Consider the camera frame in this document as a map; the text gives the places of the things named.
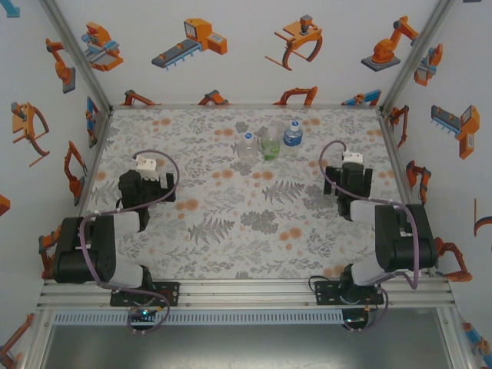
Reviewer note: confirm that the clear bottle with blue label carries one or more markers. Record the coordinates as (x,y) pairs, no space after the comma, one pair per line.
(293,138)

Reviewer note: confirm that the clear bottle with green label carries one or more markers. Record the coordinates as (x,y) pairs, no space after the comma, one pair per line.
(270,146)

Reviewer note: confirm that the clear bottle without label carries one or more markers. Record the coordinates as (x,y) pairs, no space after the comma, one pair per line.
(246,151)

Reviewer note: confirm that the blue white Pocari Sweat cap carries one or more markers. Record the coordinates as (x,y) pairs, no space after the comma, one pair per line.
(248,136)

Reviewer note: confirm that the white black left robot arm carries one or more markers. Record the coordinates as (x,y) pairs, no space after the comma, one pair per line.
(96,246)

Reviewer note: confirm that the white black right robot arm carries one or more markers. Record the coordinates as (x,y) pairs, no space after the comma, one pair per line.
(403,238)

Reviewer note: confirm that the small circuit board green light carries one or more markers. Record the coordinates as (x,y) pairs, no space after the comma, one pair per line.
(143,313)
(355,320)

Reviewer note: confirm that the aluminium frame bar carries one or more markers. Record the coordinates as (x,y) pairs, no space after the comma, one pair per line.
(396,157)
(246,106)
(95,161)

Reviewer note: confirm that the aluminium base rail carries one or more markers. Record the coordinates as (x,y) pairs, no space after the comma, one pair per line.
(246,294)

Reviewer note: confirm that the aluminium frame post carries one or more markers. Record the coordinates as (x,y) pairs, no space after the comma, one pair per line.
(457,353)
(77,50)
(38,346)
(415,50)

